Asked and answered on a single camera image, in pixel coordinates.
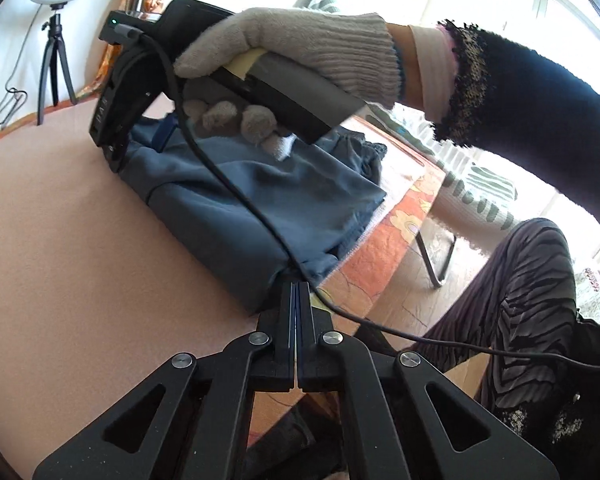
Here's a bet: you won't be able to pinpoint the orange floral bedcover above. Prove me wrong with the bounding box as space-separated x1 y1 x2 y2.
0 85 452 453

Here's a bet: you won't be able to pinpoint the person's legs striped trousers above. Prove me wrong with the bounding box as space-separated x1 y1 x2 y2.
414 217 600 480

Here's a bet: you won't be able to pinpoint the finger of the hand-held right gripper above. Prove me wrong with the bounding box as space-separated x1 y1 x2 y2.
104 130 133 174
151 111 181 154

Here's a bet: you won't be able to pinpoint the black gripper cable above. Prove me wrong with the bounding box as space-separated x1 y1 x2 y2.
110 24 600 378

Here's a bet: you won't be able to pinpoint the metal frame chair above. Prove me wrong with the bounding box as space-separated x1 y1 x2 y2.
413 219 459 291

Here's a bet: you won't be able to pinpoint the floral cushion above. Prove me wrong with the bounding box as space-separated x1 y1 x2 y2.
574 254 600 327

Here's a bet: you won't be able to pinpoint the person's right forearm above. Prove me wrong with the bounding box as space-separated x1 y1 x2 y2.
386 19 600 242

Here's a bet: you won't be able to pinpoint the pink blanket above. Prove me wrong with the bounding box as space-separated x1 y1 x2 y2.
0 96 427 463

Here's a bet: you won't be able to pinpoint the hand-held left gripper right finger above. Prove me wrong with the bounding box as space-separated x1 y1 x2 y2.
296 283 561 480

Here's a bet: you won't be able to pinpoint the dark grey pants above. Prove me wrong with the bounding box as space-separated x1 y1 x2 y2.
117 112 388 315

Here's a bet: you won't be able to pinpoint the black tripod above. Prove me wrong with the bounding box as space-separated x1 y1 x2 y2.
36 3 78 127

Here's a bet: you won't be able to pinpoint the person's right hand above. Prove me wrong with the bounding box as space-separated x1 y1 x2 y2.
173 7 407 162

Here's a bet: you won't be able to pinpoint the window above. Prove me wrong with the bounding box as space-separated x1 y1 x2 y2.
529 0 600 88

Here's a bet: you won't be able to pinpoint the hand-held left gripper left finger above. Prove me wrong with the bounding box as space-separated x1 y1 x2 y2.
32 283 297 480

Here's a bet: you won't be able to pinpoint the black ring light cable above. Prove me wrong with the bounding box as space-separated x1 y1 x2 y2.
0 5 56 136

